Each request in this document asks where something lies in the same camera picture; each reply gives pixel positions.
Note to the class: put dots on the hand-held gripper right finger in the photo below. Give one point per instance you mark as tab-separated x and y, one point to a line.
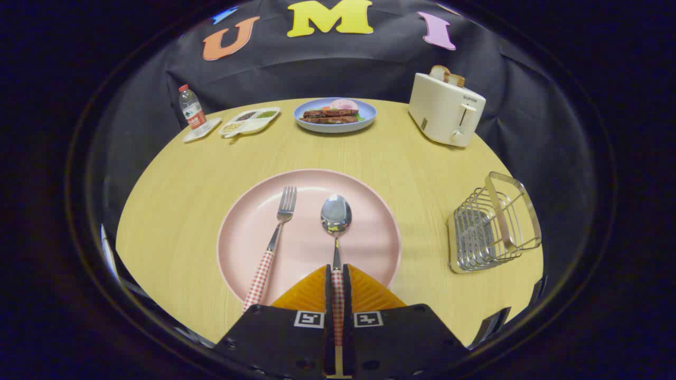
347	295

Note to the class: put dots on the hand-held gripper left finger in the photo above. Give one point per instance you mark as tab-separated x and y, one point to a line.
329	295

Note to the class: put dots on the pink plate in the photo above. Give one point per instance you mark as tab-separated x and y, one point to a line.
306	248

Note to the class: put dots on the blue plate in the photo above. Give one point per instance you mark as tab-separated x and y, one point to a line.
311	125

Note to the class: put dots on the brown meat strip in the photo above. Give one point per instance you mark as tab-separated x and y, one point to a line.
330	120
332	112

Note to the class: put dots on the white divided condiment dish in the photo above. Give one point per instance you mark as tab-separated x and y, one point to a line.
253	122

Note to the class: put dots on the pink ham slice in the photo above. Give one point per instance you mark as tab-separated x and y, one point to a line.
343	104

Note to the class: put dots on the white toaster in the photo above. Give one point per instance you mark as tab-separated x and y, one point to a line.
441	113

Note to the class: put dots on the white square coaster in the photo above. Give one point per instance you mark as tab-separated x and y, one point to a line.
203	133

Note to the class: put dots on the small plastic water bottle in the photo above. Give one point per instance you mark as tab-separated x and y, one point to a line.
192	111

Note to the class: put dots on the toast slice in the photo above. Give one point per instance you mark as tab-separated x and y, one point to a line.
438	73
457	80

